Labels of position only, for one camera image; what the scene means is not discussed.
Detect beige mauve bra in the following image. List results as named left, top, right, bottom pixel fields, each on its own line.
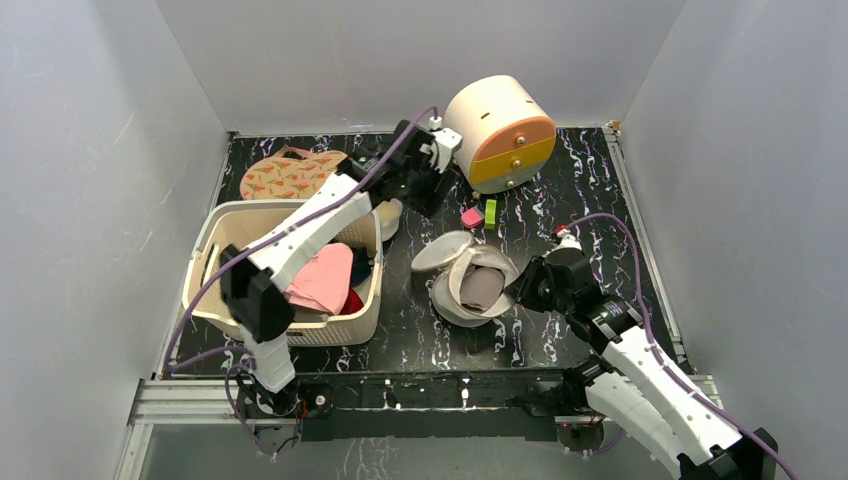
left=459, top=266, right=505, bottom=312

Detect beige-trimmed white mesh laundry bag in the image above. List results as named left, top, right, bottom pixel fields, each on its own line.
left=411, top=230, right=519, bottom=328

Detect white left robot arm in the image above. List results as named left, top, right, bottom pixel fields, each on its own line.
left=214, top=117, right=462, bottom=416

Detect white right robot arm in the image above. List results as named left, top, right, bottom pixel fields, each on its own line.
left=505, top=248, right=777, bottom=479

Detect blue-trimmed white mesh laundry bag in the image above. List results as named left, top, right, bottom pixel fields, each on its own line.
left=374, top=199, right=403, bottom=241

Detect cream plastic laundry basket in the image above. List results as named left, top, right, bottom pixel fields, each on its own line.
left=182, top=199, right=384, bottom=347

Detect pink block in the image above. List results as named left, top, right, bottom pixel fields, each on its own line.
left=460, top=207, right=485, bottom=229

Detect green block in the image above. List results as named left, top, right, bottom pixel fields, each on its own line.
left=484, top=199, right=497, bottom=230

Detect dark clothes in basket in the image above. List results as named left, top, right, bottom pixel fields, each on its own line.
left=340, top=248, right=374, bottom=315

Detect cream round drawer cabinet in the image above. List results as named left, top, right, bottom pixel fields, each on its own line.
left=444, top=75, right=557, bottom=194

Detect pink cloth in basket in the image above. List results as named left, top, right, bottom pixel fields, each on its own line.
left=283, top=243, right=353, bottom=315

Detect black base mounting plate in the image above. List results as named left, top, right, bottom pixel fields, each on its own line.
left=233, top=369, right=610, bottom=450

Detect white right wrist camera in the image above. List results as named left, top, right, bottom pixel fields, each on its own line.
left=553, top=225, right=583, bottom=254

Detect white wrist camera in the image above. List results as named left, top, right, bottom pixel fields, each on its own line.
left=553, top=225, right=583, bottom=254
left=428, top=116, right=463, bottom=174

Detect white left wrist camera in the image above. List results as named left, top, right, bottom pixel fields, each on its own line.
left=428, top=116, right=463, bottom=174

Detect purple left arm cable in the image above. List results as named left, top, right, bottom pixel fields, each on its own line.
left=162, top=104, right=442, bottom=379

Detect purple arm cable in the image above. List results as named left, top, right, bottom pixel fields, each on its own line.
left=566, top=212, right=800, bottom=480
left=162, top=104, right=442, bottom=379

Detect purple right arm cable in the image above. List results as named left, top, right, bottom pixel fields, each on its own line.
left=566, top=212, right=800, bottom=480

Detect aluminium table edge rail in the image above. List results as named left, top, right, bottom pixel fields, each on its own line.
left=119, top=377, right=306, bottom=480

